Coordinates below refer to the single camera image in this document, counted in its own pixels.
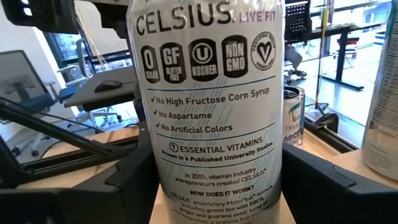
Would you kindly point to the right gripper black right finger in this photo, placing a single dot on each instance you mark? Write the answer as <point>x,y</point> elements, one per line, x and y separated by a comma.
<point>342,205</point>

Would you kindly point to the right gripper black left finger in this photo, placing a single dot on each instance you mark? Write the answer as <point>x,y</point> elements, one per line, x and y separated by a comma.
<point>93,205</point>

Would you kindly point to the white beverage can black lid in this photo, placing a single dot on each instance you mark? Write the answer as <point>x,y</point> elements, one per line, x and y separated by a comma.
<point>291,124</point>
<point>211,109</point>
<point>384,109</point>

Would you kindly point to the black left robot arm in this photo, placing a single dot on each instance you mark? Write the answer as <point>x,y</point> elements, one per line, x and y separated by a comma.
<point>46,18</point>

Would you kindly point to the black table clamp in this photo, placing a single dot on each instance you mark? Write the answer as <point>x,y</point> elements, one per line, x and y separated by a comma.
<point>331,119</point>

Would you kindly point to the grey desk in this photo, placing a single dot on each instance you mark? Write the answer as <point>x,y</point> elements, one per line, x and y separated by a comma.
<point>102,99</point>

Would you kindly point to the office chair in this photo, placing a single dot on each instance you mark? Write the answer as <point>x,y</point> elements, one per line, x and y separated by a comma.
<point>69,93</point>

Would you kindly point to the grey monitor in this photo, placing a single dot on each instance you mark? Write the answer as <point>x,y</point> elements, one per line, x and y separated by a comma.
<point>21,74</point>

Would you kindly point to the black standing desk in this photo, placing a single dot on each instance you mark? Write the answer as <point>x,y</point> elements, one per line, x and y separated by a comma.
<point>342,56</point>

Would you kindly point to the black perforated panel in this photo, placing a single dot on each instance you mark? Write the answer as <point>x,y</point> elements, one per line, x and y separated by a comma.
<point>297,18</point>

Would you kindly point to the wooden shelf black metal frame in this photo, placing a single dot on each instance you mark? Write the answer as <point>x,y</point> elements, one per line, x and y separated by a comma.
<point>351,165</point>

